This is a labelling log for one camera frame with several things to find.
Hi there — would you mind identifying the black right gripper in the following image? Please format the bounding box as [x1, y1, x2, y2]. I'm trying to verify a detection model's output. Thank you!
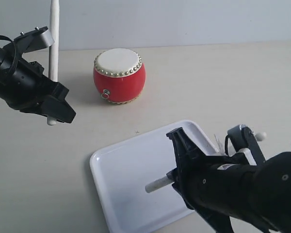
[166, 127, 264, 233]

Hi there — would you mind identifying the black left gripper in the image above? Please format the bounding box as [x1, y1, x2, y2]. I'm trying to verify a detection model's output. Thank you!
[0, 48, 76, 123]

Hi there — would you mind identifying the white wooden drumstick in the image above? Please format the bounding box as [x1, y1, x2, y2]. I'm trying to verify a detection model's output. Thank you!
[145, 132, 267, 193]
[47, 0, 60, 126]

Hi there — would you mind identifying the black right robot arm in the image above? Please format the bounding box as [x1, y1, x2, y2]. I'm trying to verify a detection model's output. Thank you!
[167, 125, 291, 233]

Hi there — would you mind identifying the small red drum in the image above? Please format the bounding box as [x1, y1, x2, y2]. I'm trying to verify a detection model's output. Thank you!
[93, 48, 146, 104]

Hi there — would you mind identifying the white plastic tray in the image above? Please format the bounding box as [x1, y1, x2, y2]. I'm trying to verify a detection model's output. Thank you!
[90, 120, 217, 233]

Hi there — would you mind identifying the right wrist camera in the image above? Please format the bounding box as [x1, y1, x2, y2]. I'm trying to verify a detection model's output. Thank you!
[227, 124, 267, 166]

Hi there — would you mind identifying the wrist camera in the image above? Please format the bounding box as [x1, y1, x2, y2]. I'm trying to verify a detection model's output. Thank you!
[14, 26, 54, 54]
[227, 124, 267, 166]

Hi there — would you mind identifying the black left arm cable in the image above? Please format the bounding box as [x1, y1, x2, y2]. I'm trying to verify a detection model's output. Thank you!
[0, 35, 21, 83]

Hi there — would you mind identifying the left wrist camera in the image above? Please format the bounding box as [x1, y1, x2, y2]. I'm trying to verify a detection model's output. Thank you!
[14, 26, 54, 54]

